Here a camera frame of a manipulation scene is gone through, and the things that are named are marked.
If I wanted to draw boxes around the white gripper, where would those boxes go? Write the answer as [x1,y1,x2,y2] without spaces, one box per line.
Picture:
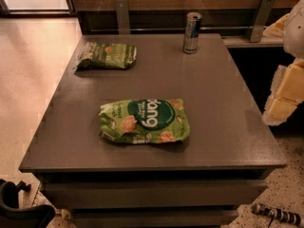
[262,0,304,126]

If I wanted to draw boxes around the silver blue redbull can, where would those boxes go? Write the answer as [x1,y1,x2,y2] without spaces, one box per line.
[182,12,202,53]

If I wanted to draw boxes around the grey drawer cabinet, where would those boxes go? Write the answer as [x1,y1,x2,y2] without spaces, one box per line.
[20,34,286,228]

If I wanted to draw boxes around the green dang chips bag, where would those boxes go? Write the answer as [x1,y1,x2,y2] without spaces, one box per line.
[99,99,190,144]

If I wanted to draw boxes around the dark green snack bag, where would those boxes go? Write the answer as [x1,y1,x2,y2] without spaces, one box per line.
[77,42,137,70]

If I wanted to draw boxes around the black chair base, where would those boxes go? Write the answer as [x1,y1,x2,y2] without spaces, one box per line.
[0,179,56,228]

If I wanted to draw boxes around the right metal bracket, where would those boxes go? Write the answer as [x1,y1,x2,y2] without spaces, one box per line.
[246,0,276,43]

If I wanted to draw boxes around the metal bracket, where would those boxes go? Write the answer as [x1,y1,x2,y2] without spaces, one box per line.
[246,0,276,43]
[114,0,130,34]

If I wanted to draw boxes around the black white striped handle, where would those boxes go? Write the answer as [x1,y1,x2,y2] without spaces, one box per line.
[251,202,304,228]

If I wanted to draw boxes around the left metal bracket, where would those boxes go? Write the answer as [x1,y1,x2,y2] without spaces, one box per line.
[114,0,130,34]

